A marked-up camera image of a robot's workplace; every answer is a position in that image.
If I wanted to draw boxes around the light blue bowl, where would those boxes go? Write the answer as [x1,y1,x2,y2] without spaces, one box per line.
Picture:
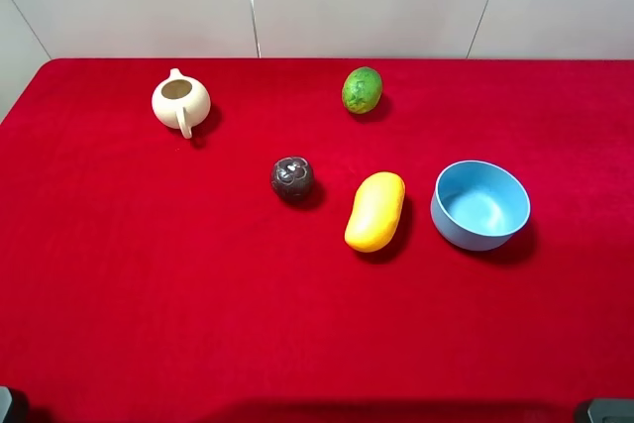
[430,160,531,252]

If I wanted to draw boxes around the dark purple mangosteen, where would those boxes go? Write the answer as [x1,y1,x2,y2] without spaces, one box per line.
[270,157,314,202]

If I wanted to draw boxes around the yellow mango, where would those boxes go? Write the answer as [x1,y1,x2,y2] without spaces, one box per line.
[344,171,405,253]

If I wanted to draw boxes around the green papaya fruit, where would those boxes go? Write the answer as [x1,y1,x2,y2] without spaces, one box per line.
[342,66,382,115]

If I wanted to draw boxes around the red tablecloth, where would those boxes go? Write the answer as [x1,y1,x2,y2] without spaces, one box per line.
[1,58,633,422]

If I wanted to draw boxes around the cream ceramic teapot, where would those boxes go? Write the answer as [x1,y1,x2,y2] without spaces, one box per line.
[151,68,211,139]

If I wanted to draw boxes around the black base bottom right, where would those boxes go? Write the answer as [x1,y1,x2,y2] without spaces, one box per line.
[574,398,634,423]

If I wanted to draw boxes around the black base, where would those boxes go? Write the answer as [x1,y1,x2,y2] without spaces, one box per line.
[574,398,634,423]
[0,386,29,423]

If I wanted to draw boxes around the black base bottom left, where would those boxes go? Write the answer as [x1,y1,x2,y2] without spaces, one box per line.
[0,386,29,423]

